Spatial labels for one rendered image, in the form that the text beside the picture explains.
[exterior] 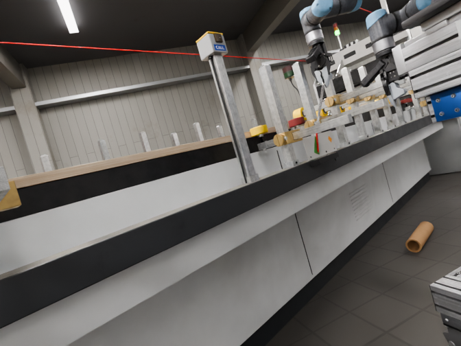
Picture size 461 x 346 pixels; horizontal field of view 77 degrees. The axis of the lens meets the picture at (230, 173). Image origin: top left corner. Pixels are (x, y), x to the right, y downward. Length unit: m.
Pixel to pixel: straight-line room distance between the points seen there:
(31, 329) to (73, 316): 0.07
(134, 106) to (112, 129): 0.61
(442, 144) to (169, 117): 4.47
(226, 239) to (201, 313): 0.33
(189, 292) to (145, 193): 0.38
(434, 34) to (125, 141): 5.35
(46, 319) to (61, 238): 0.26
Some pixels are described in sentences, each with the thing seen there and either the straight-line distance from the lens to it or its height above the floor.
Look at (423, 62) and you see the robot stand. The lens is 1.09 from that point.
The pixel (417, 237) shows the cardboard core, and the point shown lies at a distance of 2.03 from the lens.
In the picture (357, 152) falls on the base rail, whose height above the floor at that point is 0.65.
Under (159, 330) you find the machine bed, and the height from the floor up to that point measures 0.34.
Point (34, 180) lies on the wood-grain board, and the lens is 0.92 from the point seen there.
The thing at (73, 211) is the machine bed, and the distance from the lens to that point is 0.94.
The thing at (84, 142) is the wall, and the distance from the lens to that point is 5.94.
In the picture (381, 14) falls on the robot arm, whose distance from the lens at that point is 1.35.
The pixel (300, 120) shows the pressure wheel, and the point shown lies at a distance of 1.49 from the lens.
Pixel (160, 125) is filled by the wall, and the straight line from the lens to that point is 5.98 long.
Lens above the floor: 0.78
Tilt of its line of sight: 2 degrees down
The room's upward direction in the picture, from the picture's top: 16 degrees counter-clockwise
